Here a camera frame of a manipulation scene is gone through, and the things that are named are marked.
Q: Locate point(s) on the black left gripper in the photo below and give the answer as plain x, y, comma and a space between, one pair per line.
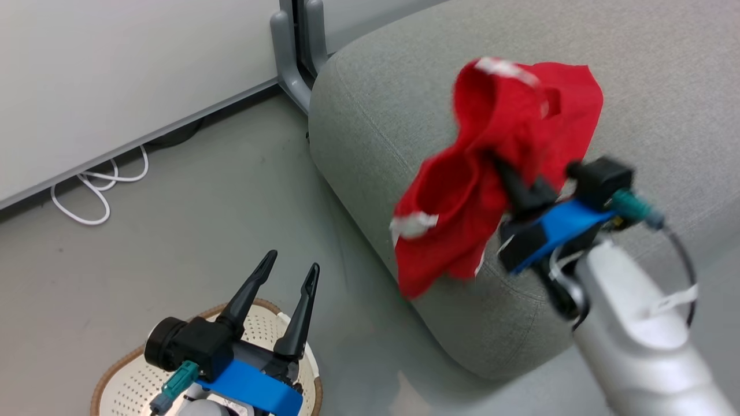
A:
260, 361

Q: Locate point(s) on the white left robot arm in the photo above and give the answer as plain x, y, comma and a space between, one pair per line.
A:
202, 409

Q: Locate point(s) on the red garment with white cuffs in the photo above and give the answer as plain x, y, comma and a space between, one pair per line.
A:
462, 190

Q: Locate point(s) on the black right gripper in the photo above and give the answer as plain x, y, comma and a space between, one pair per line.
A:
520, 242

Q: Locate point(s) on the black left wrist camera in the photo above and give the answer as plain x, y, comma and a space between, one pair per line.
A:
165, 346

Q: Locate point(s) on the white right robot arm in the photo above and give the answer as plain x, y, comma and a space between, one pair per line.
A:
636, 358

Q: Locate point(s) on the grey fabric sofa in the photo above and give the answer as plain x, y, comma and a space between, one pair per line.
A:
404, 86

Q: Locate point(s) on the white perforated basket brown rim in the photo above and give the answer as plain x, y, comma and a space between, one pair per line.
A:
127, 387

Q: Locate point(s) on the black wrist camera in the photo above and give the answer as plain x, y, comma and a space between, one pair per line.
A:
601, 179
165, 346

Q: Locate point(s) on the grey partition frame post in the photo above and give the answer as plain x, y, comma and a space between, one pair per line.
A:
289, 75

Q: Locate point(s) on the blue camera bracket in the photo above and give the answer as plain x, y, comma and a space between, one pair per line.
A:
566, 222
254, 390

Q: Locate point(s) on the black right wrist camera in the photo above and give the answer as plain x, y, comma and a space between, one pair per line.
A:
601, 179

